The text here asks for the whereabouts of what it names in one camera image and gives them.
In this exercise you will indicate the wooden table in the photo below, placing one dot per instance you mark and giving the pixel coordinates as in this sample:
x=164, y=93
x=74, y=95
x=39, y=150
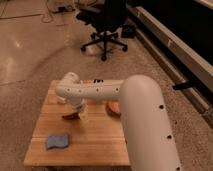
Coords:
x=95, y=140

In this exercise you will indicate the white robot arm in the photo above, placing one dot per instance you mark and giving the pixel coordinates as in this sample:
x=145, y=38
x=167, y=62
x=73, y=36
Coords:
x=147, y=130

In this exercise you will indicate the white device on floor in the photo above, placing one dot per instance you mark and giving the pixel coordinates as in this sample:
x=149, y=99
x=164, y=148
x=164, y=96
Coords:
x=56, y=6

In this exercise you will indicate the black box on floor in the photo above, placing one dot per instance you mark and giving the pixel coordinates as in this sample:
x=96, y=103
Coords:
x=128, y=31

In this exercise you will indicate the white cup with black items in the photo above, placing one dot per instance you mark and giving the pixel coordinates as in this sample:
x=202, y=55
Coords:
x=97, y=80

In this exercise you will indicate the white plastic bottle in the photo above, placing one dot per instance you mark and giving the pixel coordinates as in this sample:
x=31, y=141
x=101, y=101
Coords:
x=61, y=100

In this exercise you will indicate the orange bowl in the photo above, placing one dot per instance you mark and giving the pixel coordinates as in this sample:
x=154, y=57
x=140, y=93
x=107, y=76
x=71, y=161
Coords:
x=114, y=108

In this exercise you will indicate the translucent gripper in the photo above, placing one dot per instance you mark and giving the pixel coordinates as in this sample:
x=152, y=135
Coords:
x=83, y=113

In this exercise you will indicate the blue folded cloth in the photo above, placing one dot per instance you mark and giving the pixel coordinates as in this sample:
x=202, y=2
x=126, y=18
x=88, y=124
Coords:
x=57, y=141

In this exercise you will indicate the black office chair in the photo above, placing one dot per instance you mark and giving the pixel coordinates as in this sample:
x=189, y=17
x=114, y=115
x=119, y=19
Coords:
x=106, y=18

